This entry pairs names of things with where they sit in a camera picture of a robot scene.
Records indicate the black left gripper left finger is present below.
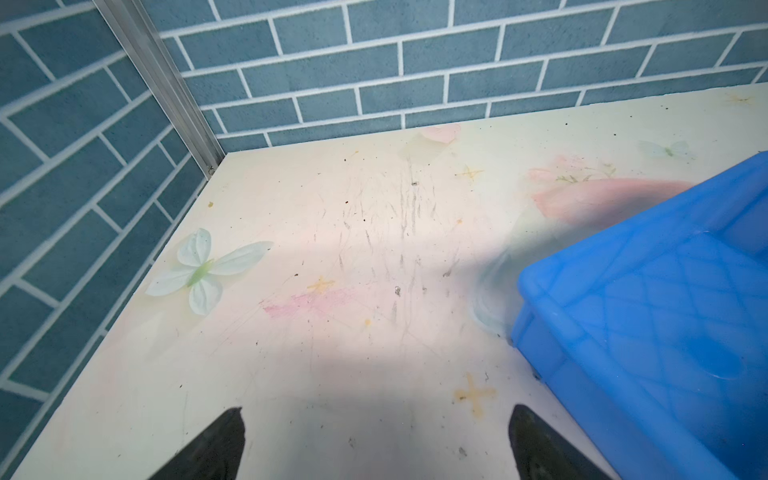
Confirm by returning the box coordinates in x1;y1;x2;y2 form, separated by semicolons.
150;407;245;480

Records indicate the aluminium left corner post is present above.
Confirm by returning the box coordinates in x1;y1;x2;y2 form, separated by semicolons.
94;0;225;177

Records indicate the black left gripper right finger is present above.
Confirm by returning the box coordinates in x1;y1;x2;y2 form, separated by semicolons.
508;404;609;480

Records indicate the blue plastic bin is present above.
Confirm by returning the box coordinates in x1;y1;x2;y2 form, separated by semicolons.
510;153;767;479

